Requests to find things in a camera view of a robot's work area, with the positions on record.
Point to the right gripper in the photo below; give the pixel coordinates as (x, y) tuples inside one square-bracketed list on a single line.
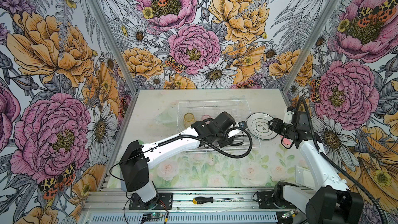
[(275, 125)]

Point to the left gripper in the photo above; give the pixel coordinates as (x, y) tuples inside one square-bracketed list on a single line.
[(225, 142)]

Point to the white wire dish rack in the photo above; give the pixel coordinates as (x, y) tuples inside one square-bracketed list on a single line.
[(238, 109)]

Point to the white green rim plate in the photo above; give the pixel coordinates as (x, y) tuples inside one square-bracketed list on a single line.
[(257, 124)]

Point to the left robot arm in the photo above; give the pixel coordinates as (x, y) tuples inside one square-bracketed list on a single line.
[(138, 159)]

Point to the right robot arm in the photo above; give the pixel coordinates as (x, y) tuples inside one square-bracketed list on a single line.
[(333, 202)]

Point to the white square dish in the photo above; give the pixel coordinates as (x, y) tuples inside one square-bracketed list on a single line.
[(304, 177)]

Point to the pink glass cup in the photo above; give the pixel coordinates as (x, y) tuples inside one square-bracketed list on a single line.
[(206, 117)]

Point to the yellow glass cup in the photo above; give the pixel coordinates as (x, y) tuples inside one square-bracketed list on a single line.
[(188, 120)]

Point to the black yellow screwdriver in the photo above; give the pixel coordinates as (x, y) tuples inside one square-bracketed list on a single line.
[(203, 200)]

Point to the white vented panel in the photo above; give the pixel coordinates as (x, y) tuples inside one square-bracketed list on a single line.
[(191, 218)]

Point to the green circuit board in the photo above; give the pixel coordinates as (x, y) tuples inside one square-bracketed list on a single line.
[(152, 217)]

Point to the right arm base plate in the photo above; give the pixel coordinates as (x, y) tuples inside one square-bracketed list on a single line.
[(265, 200)]

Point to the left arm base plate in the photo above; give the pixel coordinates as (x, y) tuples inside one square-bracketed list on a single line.
[(161, 202)]

